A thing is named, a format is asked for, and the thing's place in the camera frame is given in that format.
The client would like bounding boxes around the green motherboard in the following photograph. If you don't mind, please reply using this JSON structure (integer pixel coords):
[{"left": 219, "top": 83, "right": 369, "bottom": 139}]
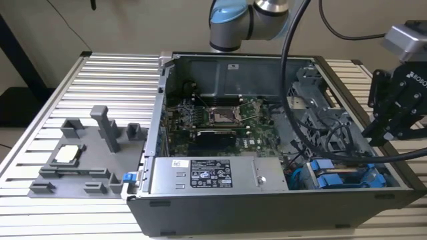
[{"left": 165, "top": 96, "right": 295, "bottom": 173}]

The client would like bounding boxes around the blue data wire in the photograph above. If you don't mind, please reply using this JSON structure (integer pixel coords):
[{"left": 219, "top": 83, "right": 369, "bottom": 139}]
[{"left": 287, "top": 167, "right": 305, "bottom": 190}]

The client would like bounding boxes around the grey parts rack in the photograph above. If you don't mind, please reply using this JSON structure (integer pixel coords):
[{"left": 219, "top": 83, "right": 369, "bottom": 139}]
[{"left": 29, "top": 104, "right": 151, "bottom": 200}]

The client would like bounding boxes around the hard disk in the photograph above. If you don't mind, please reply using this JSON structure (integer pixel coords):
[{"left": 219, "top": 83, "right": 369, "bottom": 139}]
[{"left": 309, "top": 159, "right": 389, "bottom": 191}]

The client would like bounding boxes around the dark grey PC case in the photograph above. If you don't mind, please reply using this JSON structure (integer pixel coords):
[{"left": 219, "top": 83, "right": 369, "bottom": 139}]
[{"left": 125, "top": 51, "right": 427, "bottom": 237}]

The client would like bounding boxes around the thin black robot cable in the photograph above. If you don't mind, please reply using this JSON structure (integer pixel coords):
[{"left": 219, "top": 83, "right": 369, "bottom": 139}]
[{"left": 318, "top": 0, "right": 389, "bottom": 41}]

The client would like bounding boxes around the CPU socket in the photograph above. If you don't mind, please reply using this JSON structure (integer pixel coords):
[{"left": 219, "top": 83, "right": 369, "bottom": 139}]
[{"left": 209, "top": 106, "right": 241, "bottom": 124}]

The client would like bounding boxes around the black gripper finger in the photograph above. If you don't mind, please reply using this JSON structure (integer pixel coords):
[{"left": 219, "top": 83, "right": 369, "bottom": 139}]
[
  {"left": 395, "top": 112, "right": 427, "bottom": 140},
  {"left": 362, "top": 69, "right": 401, "bottom": 148}
]

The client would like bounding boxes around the grey metal drive cage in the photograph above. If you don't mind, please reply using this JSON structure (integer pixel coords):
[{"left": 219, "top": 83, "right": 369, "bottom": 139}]
[{"left": 286, "top": 66, "right": 370, "bottom": 157}]

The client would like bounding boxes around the black graphics card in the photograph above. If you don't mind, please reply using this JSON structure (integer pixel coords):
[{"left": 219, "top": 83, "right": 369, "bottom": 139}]
[{"left": 191, "top": 128, "right": 241, "bottom": 150}]

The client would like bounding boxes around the silver CPU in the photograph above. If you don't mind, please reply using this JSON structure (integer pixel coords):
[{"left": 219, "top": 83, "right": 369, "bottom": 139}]
[{"left": 54, "top": 144, "right": 82, "bottom": 164}]

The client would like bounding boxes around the silver power supply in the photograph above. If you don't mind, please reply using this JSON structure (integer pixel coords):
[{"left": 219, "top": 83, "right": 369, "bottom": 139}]
[{"left": 149, "top": 156, "right": 290, "bottom": 195}]

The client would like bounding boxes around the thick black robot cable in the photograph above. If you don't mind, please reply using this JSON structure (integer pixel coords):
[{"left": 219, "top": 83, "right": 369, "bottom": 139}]
[{"left": 279, "top": 0, "right": 427, "bottom": 165}]

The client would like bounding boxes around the black stand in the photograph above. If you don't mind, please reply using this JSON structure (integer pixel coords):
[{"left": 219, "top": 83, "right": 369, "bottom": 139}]
[{"left": 0, "top": 13, "right": 61, "bottom": 128}]

